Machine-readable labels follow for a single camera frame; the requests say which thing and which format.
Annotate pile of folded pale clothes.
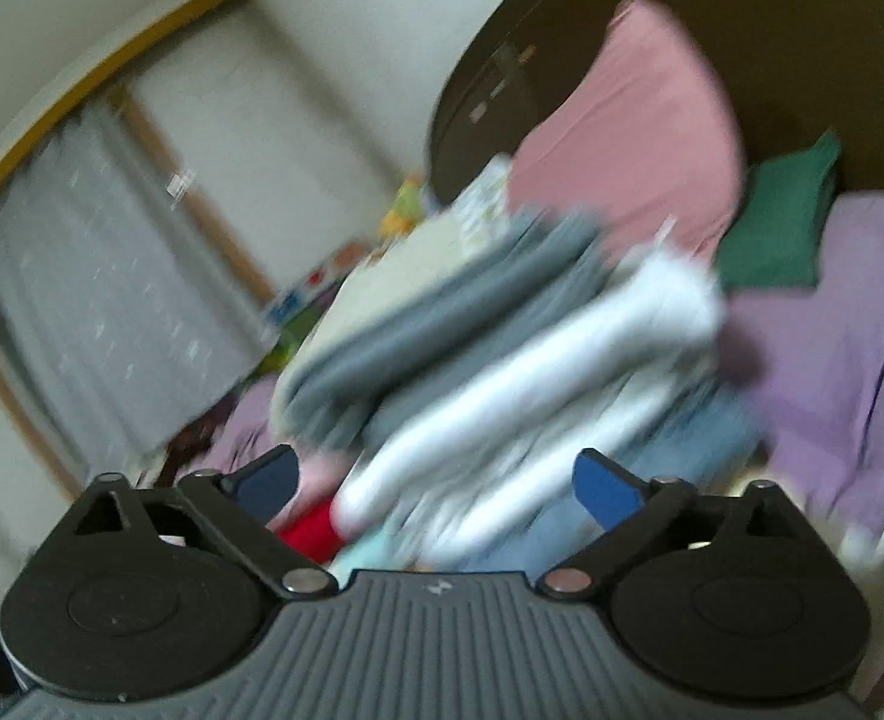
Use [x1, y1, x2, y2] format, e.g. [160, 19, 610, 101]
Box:
[333, 251, 725, 542]

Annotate wooden window frame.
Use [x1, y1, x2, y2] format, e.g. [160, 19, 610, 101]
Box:
[0, 82, 279, 497]

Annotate blue-grey garment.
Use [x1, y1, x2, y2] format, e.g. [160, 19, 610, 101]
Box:
[273, 206, 616, 452]

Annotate white floral garment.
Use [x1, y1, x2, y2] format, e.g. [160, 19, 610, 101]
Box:
[412, 375, 721, 557]

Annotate colourful foam play mat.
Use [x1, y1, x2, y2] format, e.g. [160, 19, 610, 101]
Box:
[258, 240, 372, 373]

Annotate teal folded garment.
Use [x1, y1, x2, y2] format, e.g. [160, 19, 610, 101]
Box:
[329, 525, 414, 579]

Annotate cream quilt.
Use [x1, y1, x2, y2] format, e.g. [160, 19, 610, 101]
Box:
[314, 210, 489, 362]

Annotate dark maroon cloth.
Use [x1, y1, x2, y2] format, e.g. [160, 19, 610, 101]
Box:
[161, 390, 241, 482]

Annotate yellow green plush toy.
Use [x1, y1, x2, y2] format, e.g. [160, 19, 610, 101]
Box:
[378, 176, 429, 238]

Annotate pink pillow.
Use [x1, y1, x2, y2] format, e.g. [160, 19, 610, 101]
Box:
[506, 0, 747, 260]

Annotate red folded garment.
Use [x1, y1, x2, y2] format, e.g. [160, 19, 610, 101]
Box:
[277, 499, 346, 564]

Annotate purple cloth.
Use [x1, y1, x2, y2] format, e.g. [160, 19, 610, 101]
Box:
[719, 191, 884, 542]

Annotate pink folded garment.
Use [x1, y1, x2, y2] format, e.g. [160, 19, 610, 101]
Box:
[292, 450, 354, 519]

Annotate grey curtain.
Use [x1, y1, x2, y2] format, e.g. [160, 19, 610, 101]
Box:
[0, 101, 271, 459]

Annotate white patterned cloth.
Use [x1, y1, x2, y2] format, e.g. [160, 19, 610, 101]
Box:
[449, 154, 522, 238]

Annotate dark wooden headboard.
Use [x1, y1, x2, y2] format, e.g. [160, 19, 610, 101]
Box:
[423, 0, 884, 227]

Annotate green cloth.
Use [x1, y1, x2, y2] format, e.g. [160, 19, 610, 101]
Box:
[715, 131, 845, 290]

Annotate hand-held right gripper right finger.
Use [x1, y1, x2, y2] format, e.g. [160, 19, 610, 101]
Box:
[535, 448, 834, 602]

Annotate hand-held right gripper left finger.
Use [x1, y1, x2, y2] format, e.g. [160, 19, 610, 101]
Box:
[59, 444, 339, 602]

